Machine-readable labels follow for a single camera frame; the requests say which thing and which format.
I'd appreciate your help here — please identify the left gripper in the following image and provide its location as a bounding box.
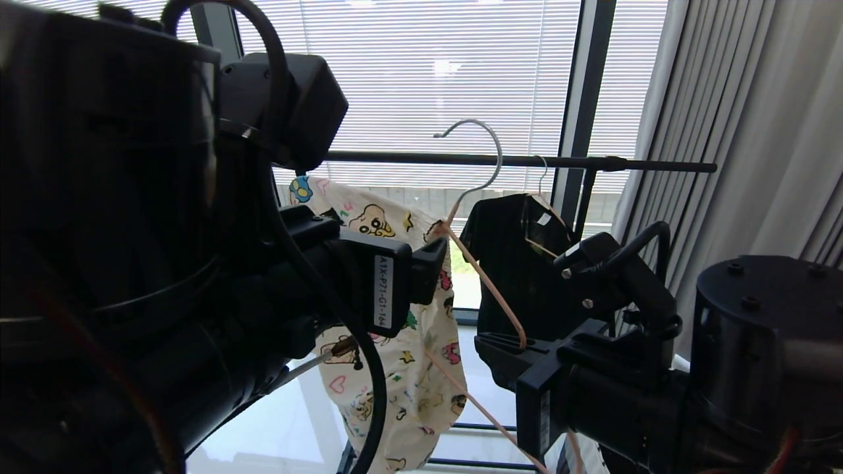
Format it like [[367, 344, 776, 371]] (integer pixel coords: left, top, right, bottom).
[[277, 204, 449, 339]]

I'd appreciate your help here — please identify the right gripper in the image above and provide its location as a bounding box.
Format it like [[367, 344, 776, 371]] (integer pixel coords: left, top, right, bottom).
[[474, 321, 693, 474]]

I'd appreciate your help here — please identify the pink clothes hanger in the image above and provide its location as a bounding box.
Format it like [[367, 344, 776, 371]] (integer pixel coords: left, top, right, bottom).
[[425, 118, 584, 474], [522, 155, 575, 259]]

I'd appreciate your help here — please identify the cream printed garment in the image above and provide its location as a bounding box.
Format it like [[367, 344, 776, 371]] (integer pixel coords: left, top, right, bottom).
[[288, 174, 469, 472]]

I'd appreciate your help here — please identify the black clothes rack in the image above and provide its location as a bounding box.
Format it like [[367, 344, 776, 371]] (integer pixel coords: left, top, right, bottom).
[[325, 150, 718, 474]]

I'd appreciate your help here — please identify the black garment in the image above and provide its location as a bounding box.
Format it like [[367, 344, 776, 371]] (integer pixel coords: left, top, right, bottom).
[[460, 193, 618, 344]]

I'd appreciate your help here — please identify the window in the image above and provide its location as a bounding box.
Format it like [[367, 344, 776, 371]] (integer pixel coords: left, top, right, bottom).
[[0, 0, 670, 327]]

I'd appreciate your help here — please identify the white curtain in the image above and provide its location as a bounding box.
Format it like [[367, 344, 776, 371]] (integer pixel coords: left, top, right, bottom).
[[611, 0, 843, 369]]

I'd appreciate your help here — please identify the black cable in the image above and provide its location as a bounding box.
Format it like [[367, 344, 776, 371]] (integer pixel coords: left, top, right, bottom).
[[161, 0, 387, 474], [585, 221, 672, 285]]

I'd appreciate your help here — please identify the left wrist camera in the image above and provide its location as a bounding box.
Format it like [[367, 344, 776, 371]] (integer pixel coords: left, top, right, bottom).
[[221, 53, 349, 173]]

